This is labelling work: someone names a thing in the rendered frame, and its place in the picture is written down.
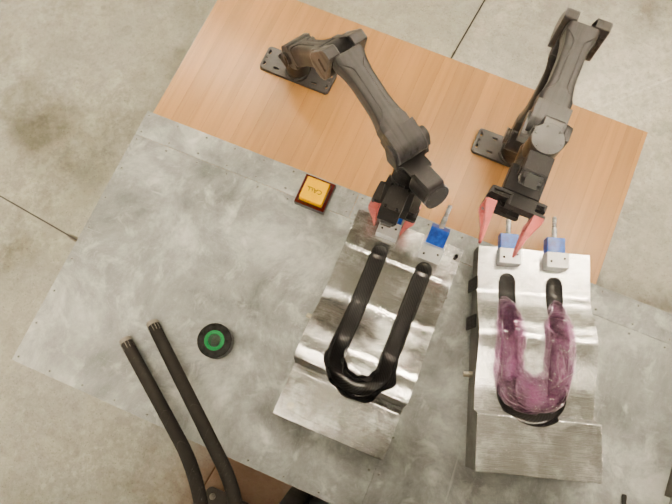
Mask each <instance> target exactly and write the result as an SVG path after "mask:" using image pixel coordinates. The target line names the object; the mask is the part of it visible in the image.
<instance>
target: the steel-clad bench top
mask: <svg viewBox="0 0 672 504"><path fill-rule="evenodd" d="M141 136H142V137H141ZM146 138H147V139H146ZM151 140H152V141H151ZM169 147H170V148H169ZM174 149H175V150H174ZM179 151H180V152H179ZM184 153H185V154H184ZM202 160H203V161H202ZM207 162H208V163H207ZM212 164H213V165H212ZM217 166H218V167H217ZM235 173H236V174H235ZM306 174H309V173H307V172H304V171H302V170H299V169H296V168H294V167H291V166H289V165H286V164H284V163H281V162H278V161H276V160H273V159H271V158H268V157H266V156H263V155H260V154H258V153H255V152H253V151H250V150H247V149H245V148H242V147H240V146H237V145H235V144H232V143H229V142H227V141H224V140H222V139H219V138H217V137H214V136H211V135H209V134H206V133H204V132H201V131H199V130H196V129H193V128H191V127H188V126H186V125H183V124H180V123H178V122H175V121H173V120H170V119H168V118H165V117H162V116H160V115H157V114H155V113H152V112H150V111H147V113H146V115H145V117H144V119H143V121H142V122H141V124H140V126H139V128H138V130H137V132H136V133H135V135H134V137H133V139H132V141H131V143H130V144H129V146H128V148H127V150H126V152H125V153H124V155H123V157H122V159H121V161H120V163H119V164H118V166H117V168H116V170H115V172H114V174H113V175H112V177H111V179H110V181H109V183H108V185H107V186H106V188H105V190H104V192H103V194H102V196H101V197H100V199H99V201H98V203H97V205H96V206H95V208H94V210H93V212H92V214H91V216H90V217H89V219H88V221H87V223H86V225H85V227H84V228H83V230H82V232H81V234H80V236H79V238H78V239H77V241H76V243H75V245H74V247H73V249H72V250H71V252H70V254H69V256H68V258H67V259H66V261H65V263H64V265H63V267H62V269H61V270H60V272H59V274H58V276H57V278H56V280H55V281H54V283H53V285H52V287H51V289H50V291H49V292H48V294H47V296H46V298H45V300H44V302H43V303H42V305H41V307H40V309H39V311H38V312H37V314H36V316H35V318H34V320H33V322H32V323H31V325H30V327H29V329H28V331H27V333H26V334H25V336H24V338H23V340H22V342H21V344H20V345H19V347H18V349H17V351H16V353H15V355H14V356H13V358H12V360H14V361H16V362H18V363H21V364H23V365H25V366H27V367H29V368H32V369H34V370H36V371H38V372H40V373H43V374H45V375H47V376H49V377H52V378H54V379H56V380H58V381H60V382H63V383H65V384H67V385H69V386H71V387H74V388H76V389H78V390H80V391H83V392H85V393H87V394H89V395H91V396H94V397H96V398H98V399H100V400H102V401H105V402H107V403H109V404H111V405H114V406H116V407H118V408H120V409H122V410H125V411H127V412H129V413H131V414H133V415H136V416H138V417H140V418H142V419H145V420H147V421H149V422H151V423H153V424H156V425H158V426H160V427H162V428H164V429H165V427H164V425H163V424H162V422H161V420H160V418H159V416H158V414H157V412H156V411H155V409H154V407H153V405H152V403H151V401H150V399H149V397H148V396H147V394H146V392H145V390H144V388H143V386H142V384H141V383H140V381H139V379H138V377H137V375H136V373H135V371H134V370H133V368H132V366H131V364H130V362H129V360H128V358H127V356H126V355H125V353H124V351H123V349H122V347H121V345H120V343H119V341H120V340H121V339H122V338H123V337H125V336H131V337H132V339H133V341H134V343H135V345H136V347H137V348H138V350H139V352H140V354H141V356H142V358H143V359H144V361H145V363H146V365H147V367H148V369H149V370H150V372H151V374H152V376H153V378H154V379H155V381H156V383H157V385H158V387H159V389H160V390H161V392H162V394H163V396H164V398H165V400H166V401H167V403H168V405H169V407H170V409H171V411H172V412H173V414H174V416H175V418H176V420H177V421H178V423H179V425H180V427H181V429H182V431H183V432H184V434H185V436H186V438H187V439H189V440H191V441H193V442H195V443H198V444H200V445H202V446H204V447H206V446H205V444H204V442H203V440H202V438H201V436H200V434H199V432H198V430H197V428H196V426H195V424H194V422H193V420H192V418H191V416H190V414H189V412H188V410H187V407H186V405H185V403H184V401H183V399H182V397H181V395H180V393H179V391H178V389H177V387H176V385H175V383H174V381H173V379H172V377H171V375H170V373H169V371H168V369H167V367H166V365H165V363H164V361H163V359H162V357H161V354H160V352H159V350H158V348H157V346H156V344H155V342H154V340H153V338H152V336H151V334H150V332H149V330H148V328H147V326H146V324H147V322H148V321H150V320H152V319H158V321H159V323H160V325H161V327H162V329H163V331H164V333H165V335H166V337H167V339H168V341H169V343H170V345H171V347H172V348H173V350H174V352H175V354H176V356H177V358H178V360H179V362H180V364H181V366H182V368H183V370H184V372H185V374H186V376H187V378H188V380H189V382H190V384H191V386H192V388H193V390H194V392H195V394H196V396H197V398H198V400H199V402H200V404H201V406H202V408H203V410H204V412H205V414H206V416H207V418H208V420H209V422H210V424H211V426H212V428H213V430H214V432H215V434H216V436H217V438H218V440H219V442H220V444H221V446H222V448H223V450H224V452H225V454H226V456H227V457H229V458H231V459H233V460H235V461H237V462H240V463H242V464H244V465H246V466H249V467H251V468H253V469H255V470H257V471H260V472H262V473H264V474H266V475H268V476H271V477H273V478H275V479H277V480H280V481H282V482H284V483H286V484H288V485H291V486H293V487H295V488H297V489H299V490H302V491H304V492H306V493H308V494H311V495H313V496H315V497H317V498H319V499H322V500H324V501H326V502H328V503H330V504H621V503H622V494H626V495H627V501H626V504H672V499H671V498H669V497H666V496H664V495H665V491H666V487H667V483H668V479H669V476H670V472H671V468H672V314H670V313H668V312H665V311H663V310H660V309H657V308H655V307H652V306H650V305H647V304H644V303H642V302H639V301H637V300H634V299H632V298H629V297H626V296H624V295H621V294H619V293H616V292H614V291H611V290H608V289H606V288H603V287H601V286H598V285H596V284H593V283H590V302H591V309H592V314H593V318H594V322H595V326H596V330H597V336H598V365H597V375H596V386H595V421H596V422H597V423H599V424H601V425H602V461H603V484H597V483H587V482H577V481H567V480H558V479H548V478H538V477H529V476H519V475H509V474H500V473H490V472H480V471H474V470H472V469H470V468H467V467H465V458H466V433H467V408H468V383H469V378H468V377H464V376H463V372H464V371H466V372H468V371H469V358H470V333H471V329H469V330H466V318H467V317H469V316H471V308H472V292H470V293H468V281H469V280H471V279H472V278H473V259H474V251H475V249H476V248H477V247H478V246H490V247H498V246H495V245H492V244H490V243H487V242H485V241H482V242H481V243H480V244H479V243H478V241H479V239H477V238H474V237H472V236H469V235H467V234H464V233H461V232H459V231H456V230H454V229H451V228H449V227H446V226H445V227H446V228H448V229H450V234H449V236H448V239H447V241H446V243H447V244H449V245H452V246H455V247H457V248H460V249H462V250H464V252H463V255H462V257H461V260H460V263H459V265H458V268H457V270H456V273H455V276H454V278H453V281H452V284H451V286H450V289H449V291H448V294H447V297H446V299H445V302H444V304H443V307H442V310H441V312H440V315H439V317H438V320H437V323H436V325H435V328H434V331H433V333H432V336H431V339H430V342H429V345H428V348H427V351H426V354H425V357H424V361H423V364H422V367H421V370H420V373H419V376H418V379H417V381H416V384H415V387H414V389H413V392H412V395H411V397H410V400H409V402H408V404H407V405H406V406H405V407H404V408H403V411H402V413H401V415H400V418H399V421H398V423H397V426H396V428H395V431H394V434H393V436H392V439H391V442H390V444H389V447H388V450H387V452H386V455H385V458H384V460H383V461H381V460H379V459H377V458H375V457H372V456H370V455H368V454H365V453H363V452H361V451H359V450H356V449H354V448H352V447H349V446H347V445H345V444H343V443H340V442H338V441H336V440H334V439H331V438H329V437H327V436H324V435H322V434H320V433H318V432H315V431H313V430H311V429H308V428H306V427H304V426H302V425H299V424H297V423H295V422H292V421H290V420H288V419H286V418H283V417H281V416H279V415H277V414H274V413H273V412H274V409H275V407H276V405H277V402H278V400H279V398H280V395H281V393H282V391H283V388H284V386H285V384H286V381H287V379H288V377H289V374H290V372H291V370H292V367H293V365H294V362H295V360H294V354H295V352H296V349H297V347H298V344H299V342H300V340H301V337H302V335H303V333H304V331H305V329H306V326H307V324H308V322H309V320H310V319H309V318H307V317H306V315H307V313H310V314H313V312H314V310H315V309H316V307H317V305H318V303H319V301H320V299H321V296H322V294H323V292H324V290H325V288H326V286H327V283H328V281H329V279H330V276H331V274H332V272H333V269H334V267H335V265H336V262H337V260H338V258H339V255H340V253H341V251H342V248H343V246H344V243H345V241H346V239H347V236H348V234H349V232H350V229H351V227H352V225H353V222H354V220H355V218H356V215H357V213H358V211H359V209H360V210H363V211H365V212H368V213H370V212H369V209H368V205H369V203H370V201H371V199H372V198H371V197H369V196H366V195H364V194H361V193H358V192H356V191H353V190H351V189H348V188H345V187H343V186H340V185H338V184H335V183H333V182H330V181H327V180H325V179H322V178H320V177H317V176H315V175H312V174H309V175H312V176H314V177H317V178H319V179H322V180H324V181H327V182H330V183H332V184H335V185H336V189H335V191H334V193H333V195H332V198H331V200H330V202H329V204H328V207H327V209H326V211H325V213H324V215H322V214H319V213H317V212H314V211H312V210H309V209H307V208H304V207H301V206H299V205H296V204H295V203H294V200H295V198H296V195H297V193H298V191H299V189H300V187H301V185H302V182H303V180H304V178H305V176H306ZM240 175H241V176H240ZM245 177H246V178H245ZM250 179H251V180H250ZM263 184H264V185H263ZM268 186H269V187H268ZM273 188H274V189H273ZM278 190H279V191H278ZM358 195H359V196H358ZM357 197H358V198H357ZM355 202H356V203H355ZM354 204H355V205H354ZM352 209H353V210H352ZM329 210H330V211H329ZM351 211H352V212H351ZM334 212H335V213H334ZM339 214H340V215H339ZM344 216H345V217H344ZM461 262H462V263H461ZM466 264H467V265H466ZM471 266H472V267H471ZM212 323H219V324H222V325H224V326H225V327H227V328H228V329H229V330H230V331H231V332H232V334H233V337H234V346H233V349H232V350H231V352H230V353H229V354H228V355H227V356H225V357H224V358H221V359H212V358H209V357H207V356H205V355H203V354H202V353H201V352H200V350H199V348H198V345H197V338H198V334H199V332H200V331H201V330H202V329H203V328H204V327H205V326H206V325H208V324H212ZM378 460H379V461H378ZM377 463H378V464H377ZM376 465H377V466H376ZM375 468H376V469H375ZM373 473H374V474H373ZM372 476H373V477H372ZM370 481H371V482H370ZM369 484H370V485H369ZM368 486H369V487H368ZM367 489H368V490H367ZM365 494H366V495H365ZM364 497H365V498H364ZM362 502H363V503H362Z"/></svg>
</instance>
